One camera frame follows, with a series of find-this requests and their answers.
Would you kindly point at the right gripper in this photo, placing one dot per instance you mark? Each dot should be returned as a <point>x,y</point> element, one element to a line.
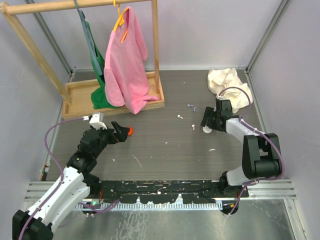
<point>209,112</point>

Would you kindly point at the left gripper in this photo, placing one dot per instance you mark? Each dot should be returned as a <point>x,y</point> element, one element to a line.
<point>121,133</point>

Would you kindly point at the white charging case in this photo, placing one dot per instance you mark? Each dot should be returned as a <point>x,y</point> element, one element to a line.
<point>207,130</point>

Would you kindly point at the orange charging case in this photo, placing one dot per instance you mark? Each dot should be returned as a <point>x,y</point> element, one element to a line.
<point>131,131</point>

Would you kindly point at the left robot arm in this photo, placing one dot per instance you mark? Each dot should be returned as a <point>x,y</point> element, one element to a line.
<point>75,183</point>

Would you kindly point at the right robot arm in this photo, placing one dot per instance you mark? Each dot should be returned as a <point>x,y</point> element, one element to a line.
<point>261,155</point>

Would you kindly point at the cream crumpled cloth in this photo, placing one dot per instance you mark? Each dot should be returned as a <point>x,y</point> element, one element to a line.
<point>227,84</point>

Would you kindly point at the pink shirt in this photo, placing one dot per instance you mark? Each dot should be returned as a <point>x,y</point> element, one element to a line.
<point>126,82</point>

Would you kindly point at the wooden clothes rack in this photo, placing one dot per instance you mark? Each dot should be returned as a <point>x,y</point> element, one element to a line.
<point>77,95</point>

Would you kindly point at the grey-blue hanger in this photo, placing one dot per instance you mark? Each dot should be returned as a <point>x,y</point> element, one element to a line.
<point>93,50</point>

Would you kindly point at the yellow hanger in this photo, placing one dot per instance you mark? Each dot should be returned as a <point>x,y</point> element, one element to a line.
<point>121,18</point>

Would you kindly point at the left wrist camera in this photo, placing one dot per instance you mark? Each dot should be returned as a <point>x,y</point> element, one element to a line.
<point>96,121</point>

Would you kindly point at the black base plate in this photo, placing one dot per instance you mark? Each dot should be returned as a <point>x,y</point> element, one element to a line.
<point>165,191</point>

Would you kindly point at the slotted cable duct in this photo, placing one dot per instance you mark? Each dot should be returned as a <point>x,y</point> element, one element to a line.
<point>176,206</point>

